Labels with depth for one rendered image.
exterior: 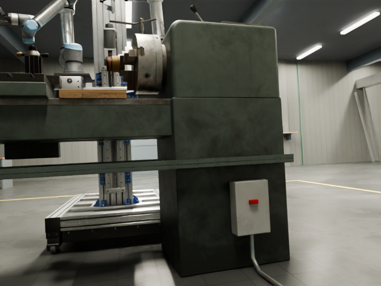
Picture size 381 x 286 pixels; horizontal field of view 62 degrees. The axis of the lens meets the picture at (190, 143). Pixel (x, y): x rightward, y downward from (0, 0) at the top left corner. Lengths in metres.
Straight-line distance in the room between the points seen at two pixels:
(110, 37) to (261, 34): 1.17
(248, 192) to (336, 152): 11.03
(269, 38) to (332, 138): 10.77
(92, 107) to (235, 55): 0.76
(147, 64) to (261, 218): 0.94
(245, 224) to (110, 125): 0.80
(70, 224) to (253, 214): 1.17
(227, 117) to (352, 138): 11.46
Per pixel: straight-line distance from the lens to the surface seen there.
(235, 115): 1.65
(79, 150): 10.32
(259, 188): 1.62
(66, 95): 1.57
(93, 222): 2.19
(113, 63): 1.75
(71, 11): 2.68
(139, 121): 1.57
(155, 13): 2.40
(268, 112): 1.74
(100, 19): 2.68
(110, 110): 1.57
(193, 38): 1.67
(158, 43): 1.70
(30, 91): 1.54
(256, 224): 1.64
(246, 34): 1.79
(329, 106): 12.53
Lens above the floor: 0.59
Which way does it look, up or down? 2 degrees up
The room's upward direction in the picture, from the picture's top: 3 degrees counter-clockwise
